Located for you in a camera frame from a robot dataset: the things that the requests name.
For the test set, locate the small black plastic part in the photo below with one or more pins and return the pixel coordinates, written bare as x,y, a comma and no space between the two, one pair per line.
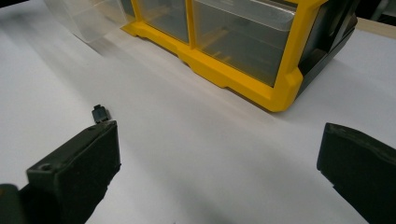
100,114

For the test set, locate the yellow black drawer organizer cabinet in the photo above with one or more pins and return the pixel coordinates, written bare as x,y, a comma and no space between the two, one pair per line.
289,62

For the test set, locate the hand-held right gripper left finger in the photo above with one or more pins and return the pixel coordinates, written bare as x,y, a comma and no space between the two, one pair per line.
77,168

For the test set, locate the clear plastic drawer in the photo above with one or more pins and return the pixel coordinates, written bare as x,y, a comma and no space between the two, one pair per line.
81,18
243,40
162,18

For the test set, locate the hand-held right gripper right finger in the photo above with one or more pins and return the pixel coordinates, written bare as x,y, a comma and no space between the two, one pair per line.
361,168

